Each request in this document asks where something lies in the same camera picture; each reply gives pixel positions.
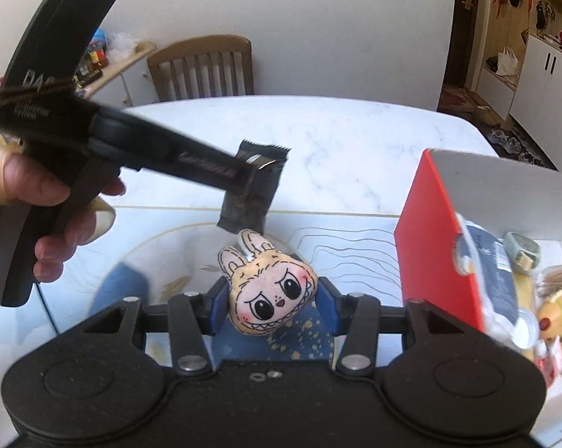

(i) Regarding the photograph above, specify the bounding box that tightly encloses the white shoe bench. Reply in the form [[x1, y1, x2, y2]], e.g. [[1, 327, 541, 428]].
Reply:
[[477, 65, 517, 119]]

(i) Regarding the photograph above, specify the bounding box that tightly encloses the white bottle cap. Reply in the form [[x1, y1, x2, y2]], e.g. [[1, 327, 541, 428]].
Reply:
[[514, 310, 540, 348]]

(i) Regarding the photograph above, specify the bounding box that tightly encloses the pale green correction tape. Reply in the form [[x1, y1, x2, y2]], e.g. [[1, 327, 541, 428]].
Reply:
[[504, 231, 541, 274]]

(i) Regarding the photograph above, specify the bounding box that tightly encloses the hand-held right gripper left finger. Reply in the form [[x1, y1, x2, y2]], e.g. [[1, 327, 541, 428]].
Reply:
[[71, 276, 231, 376]]

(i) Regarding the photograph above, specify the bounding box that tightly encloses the yellow squishy toy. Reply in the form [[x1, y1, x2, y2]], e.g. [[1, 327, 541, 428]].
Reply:
[[535, 289, 562, 341]]

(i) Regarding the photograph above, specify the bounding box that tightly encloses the cotton swab pack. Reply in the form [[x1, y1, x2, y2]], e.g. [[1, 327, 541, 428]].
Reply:
[[535, 264, 562, 297]]

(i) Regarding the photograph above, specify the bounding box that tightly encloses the wooden slat-back chair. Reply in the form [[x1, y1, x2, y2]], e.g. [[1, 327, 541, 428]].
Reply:
[[147, 35, 255, 102]]

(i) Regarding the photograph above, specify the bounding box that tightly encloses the clear-wrapped biscuit packet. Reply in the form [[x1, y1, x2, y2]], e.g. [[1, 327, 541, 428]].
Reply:
[[512, 271, 538, 311]]

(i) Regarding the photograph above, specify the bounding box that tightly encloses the blue globe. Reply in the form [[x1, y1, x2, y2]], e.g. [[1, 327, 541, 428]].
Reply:
[[91, 28, 109, 57]]

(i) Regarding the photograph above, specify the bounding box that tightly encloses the bunny plush keychain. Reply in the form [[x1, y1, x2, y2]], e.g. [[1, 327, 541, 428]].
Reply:
[[217, 228, 316, 336]]

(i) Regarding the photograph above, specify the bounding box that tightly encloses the dark brown door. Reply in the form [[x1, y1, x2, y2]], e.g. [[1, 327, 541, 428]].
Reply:
[[442, 0, 491, 89]]

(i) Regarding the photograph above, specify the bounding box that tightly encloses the crumpled clear plastic bag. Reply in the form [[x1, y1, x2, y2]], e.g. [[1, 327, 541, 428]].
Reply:
[[106, 32, 137, 54]]

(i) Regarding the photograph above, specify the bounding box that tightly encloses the person's left hand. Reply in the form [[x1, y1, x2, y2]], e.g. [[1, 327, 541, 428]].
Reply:
[[0, 149, 127, 277]]

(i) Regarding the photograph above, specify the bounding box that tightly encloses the white wood-topped side cabinet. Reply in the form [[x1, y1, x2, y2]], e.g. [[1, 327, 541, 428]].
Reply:
[[73, 40, 158, 109]]

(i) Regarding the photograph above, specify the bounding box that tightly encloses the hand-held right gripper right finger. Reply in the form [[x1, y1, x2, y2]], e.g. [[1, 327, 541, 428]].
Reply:
[[315, 276, 484, 376]]

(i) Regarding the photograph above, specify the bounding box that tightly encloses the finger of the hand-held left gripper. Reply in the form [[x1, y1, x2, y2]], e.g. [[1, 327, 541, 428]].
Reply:
[[232, 149, 284, 197]]

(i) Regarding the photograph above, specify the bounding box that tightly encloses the pair of grey shoes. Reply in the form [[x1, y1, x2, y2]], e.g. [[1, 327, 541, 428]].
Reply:
[[488, 128, 538, 155]]

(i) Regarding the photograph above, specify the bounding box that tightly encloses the red cardboard box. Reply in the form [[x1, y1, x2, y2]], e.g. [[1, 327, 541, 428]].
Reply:
[[394, 148, 562, 435]]

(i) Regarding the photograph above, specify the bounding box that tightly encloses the white tote bag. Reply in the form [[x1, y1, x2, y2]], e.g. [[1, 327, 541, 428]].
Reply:
[[496, 47, 519, 78]]

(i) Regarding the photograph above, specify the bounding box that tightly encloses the black snack packet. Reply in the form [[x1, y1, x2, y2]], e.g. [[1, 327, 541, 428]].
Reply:
[[217, 139, 292, 235]]

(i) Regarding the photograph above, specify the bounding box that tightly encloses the white floor cabinet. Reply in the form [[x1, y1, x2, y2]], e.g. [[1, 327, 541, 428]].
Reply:
[[509, 32, 562, 159]]

